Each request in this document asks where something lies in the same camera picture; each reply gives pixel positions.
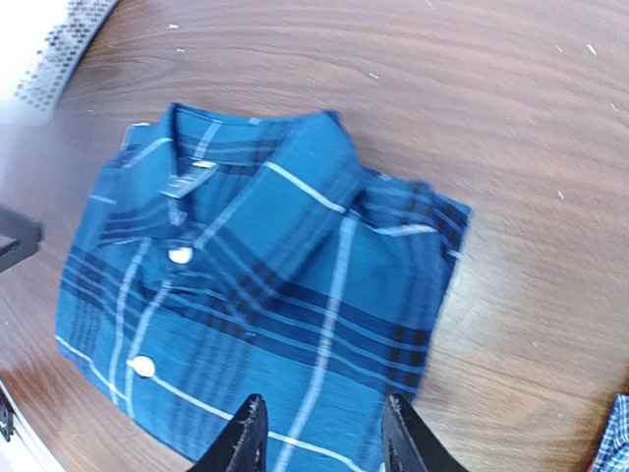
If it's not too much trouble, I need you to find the folded blue gingham shirt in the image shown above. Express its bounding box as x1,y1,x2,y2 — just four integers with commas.
591,394,629,472

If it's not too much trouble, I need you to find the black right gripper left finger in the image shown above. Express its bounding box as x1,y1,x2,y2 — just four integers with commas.
189,393,268,472

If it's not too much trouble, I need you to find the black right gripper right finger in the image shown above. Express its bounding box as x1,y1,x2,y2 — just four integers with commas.
382,393,467,472

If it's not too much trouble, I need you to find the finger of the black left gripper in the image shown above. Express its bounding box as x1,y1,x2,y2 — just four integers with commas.
0,206,43,272

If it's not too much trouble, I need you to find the aluminium front rail frame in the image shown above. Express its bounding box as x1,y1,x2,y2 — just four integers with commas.
1,383,65,472

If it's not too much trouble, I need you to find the dark blue plaid shirt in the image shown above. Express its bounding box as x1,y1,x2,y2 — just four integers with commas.
55,103,471,471

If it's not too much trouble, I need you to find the white plastic mesh basket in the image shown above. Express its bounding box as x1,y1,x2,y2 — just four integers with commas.
12,1,118,116

